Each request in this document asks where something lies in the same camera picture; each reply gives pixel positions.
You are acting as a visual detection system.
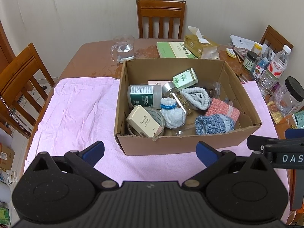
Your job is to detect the small jar dark lid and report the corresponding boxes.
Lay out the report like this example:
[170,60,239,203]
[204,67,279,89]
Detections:
[243,51,259,71]

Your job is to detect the wooden door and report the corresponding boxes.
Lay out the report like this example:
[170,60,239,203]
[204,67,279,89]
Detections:
[0,21,17,65]

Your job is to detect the silver lid capsule jar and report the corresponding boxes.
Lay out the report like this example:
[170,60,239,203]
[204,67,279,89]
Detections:
[161,81,193,116]

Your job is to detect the clear packing tape roll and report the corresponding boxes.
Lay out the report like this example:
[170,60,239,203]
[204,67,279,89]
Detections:
[127,107,165,137]

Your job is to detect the large clear jar black lid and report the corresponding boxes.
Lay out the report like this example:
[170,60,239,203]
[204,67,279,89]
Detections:
[269,76,304,117]

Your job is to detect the clear water bottle red label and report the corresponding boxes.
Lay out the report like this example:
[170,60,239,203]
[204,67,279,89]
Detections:
[258,45,292,95]

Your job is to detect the clear bag of pens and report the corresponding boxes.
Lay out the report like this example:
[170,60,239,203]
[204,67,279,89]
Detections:
[261,44,276,60]

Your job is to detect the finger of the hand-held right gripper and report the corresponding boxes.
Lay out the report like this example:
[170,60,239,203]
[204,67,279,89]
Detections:
[285,128,304,140]
[246,135,304,153]

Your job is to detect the yellow tissue box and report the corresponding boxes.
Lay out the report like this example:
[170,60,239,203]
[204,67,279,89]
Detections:
[184,26,220,59]

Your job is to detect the clear jar of brown pieces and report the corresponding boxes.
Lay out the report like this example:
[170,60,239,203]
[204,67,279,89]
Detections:
[202,81,221,98]

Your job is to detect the brown cardboard box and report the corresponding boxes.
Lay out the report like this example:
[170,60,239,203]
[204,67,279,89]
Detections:
[114,59,262,157]

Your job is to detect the translucent white plastic bottle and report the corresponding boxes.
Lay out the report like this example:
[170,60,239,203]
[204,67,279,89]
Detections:
[127,84,162,110]

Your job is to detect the yellow lid small jar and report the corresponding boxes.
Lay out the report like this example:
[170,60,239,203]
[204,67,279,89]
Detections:
[252,42,263,56]

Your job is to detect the pale blue white sock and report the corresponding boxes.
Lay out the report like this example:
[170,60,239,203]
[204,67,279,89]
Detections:
[180,87,211,111]

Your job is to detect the white sock with blue band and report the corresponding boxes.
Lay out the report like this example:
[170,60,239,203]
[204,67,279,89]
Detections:
[160,97,186,129]

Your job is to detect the white papers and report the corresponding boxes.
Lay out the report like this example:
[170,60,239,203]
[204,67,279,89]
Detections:
[229,34,257,51]

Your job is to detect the green white book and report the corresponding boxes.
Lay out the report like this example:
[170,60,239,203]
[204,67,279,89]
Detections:
[156,41,199,59]

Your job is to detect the silver blister pack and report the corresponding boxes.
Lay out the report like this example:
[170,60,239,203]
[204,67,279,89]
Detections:
[234,47,249,60]

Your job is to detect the metal chain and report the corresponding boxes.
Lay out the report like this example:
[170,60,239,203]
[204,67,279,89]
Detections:
[0,94,32,134]

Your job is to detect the pink knit sock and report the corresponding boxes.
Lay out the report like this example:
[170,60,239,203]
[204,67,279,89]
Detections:
[205,98,240,124]

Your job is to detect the gold foil packets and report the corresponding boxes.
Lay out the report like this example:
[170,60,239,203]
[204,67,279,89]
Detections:
[267,101,283,124]

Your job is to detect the glass mug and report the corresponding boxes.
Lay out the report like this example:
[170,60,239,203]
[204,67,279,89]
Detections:
[110,35,135,64]

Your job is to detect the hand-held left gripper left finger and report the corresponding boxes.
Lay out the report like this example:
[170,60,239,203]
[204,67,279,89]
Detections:
[31,141,119,191]

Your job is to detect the clear plastic jar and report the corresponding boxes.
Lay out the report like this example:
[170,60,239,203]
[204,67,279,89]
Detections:
[176,123,198,136]

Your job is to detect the green carton box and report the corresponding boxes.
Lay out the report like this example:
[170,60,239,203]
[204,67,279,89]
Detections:
[172,68,198,88]

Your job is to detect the pink cloth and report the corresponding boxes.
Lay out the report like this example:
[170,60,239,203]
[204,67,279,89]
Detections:
[23,77,291,212]

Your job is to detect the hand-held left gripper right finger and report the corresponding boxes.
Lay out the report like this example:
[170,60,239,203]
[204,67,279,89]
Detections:
[183,141,272,188]

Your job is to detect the cream carton box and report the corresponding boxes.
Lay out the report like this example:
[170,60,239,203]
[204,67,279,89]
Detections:
[125,105,161,138]

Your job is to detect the cardboard box with labels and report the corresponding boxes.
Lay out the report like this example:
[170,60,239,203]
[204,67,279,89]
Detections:
[0,142,15,172]

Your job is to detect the blue lidded small container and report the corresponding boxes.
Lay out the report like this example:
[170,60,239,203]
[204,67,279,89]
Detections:
[253,57,270,80]

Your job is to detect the wooden chair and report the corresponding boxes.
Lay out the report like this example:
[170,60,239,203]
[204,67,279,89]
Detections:
[136,0,187,39]
[0,43,56,139]
[260,25,294,53]

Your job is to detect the blue knit sock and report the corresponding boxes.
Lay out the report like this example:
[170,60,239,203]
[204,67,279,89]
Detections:
[195,114,236,135]

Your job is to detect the teal packet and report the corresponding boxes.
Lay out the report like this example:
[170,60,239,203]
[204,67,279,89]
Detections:
[292,110,304,129]

